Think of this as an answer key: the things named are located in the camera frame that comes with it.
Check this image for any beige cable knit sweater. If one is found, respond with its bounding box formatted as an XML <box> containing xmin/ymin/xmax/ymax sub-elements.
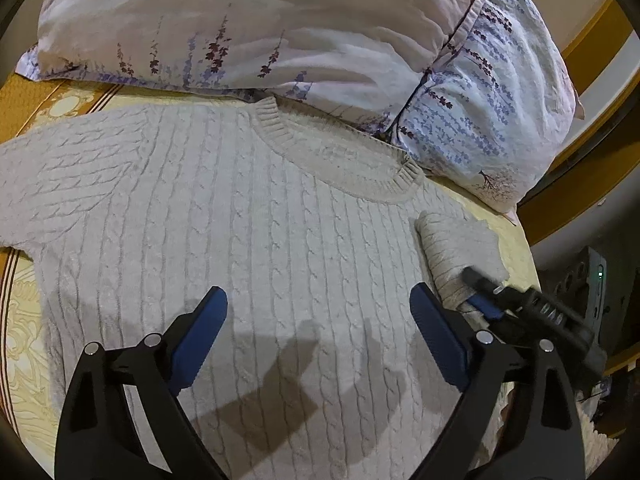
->
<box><xmin>1</xmin><ymin>99</ymin><xmax>506</xmax><ymax>479</ymax></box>

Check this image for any black device with green light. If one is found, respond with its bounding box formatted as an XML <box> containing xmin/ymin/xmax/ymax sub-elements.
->
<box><xmin>540</xmin><ymin>246</ymin><xmax>606</xmax><ymax>335</ymax></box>

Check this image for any fuzzy beige sleeve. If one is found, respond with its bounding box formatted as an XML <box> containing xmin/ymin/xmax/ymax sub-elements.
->
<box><xmin>577</xmin><ymin>391</ymin><xmax>634</xmax><ymax>479</ymax></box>

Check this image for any yellow patterned bed sheet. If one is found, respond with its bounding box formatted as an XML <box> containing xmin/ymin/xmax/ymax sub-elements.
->
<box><xmin>1</xmin><ymin>75</ymin><xmax>539</xmax><ymax>472</ymax></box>

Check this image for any wooden bed headboard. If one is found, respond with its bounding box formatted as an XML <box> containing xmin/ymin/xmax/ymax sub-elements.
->
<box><xmin>518</xmin><ymin>0</ymin><xmax>639</xmax><ymax>246</ymax></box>

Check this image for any floral lavender pillow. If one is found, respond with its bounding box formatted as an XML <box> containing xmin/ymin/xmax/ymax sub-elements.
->
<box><xmin>16</xmin><ymin>0</ymin><xmax>584</xmax><ymax>214</ymax></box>

